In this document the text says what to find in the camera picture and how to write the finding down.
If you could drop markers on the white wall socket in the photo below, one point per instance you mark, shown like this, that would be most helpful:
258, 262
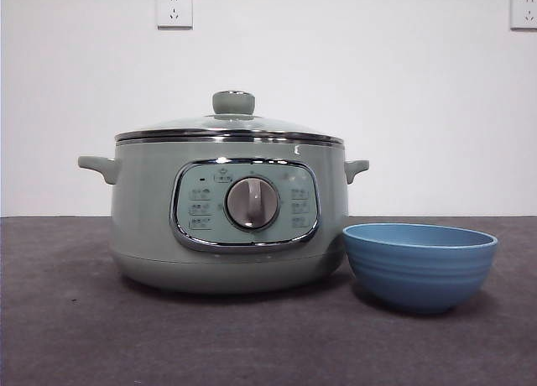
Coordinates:
175, 9
524, 10

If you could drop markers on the pale green electric steamer pot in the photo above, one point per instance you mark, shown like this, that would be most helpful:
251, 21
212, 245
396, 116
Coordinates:
140, 201

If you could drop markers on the glass lid with green knob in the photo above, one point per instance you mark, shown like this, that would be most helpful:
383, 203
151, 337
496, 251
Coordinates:
233, 103

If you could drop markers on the blue ribbed bowl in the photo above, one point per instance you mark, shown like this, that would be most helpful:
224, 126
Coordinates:
419, 272

